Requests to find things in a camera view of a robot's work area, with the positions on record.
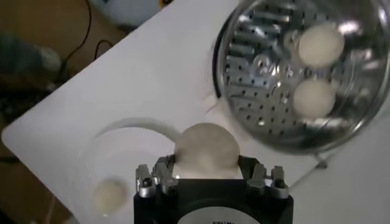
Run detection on white steamed baozi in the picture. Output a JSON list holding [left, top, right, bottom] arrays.
[[174, 122, 241, 180], [291, 78, 337, 119], [93, 178, 129, 215], [297, 23, 346, 69]]

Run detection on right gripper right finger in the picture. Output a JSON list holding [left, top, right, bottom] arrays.
[[237, 155, 289, 199]]

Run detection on stainless steel steamer basket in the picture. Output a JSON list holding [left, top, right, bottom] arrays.
[[214, 0, 390, 155]]

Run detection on grey pot power cord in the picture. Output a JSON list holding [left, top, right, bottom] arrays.
[[313, 153, 329, 169]]

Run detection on white round plate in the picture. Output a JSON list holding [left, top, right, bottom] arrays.
[[73, 117, 183, 224]]

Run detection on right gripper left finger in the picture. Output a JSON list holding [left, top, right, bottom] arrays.
[[135, 154, 180, 198]]

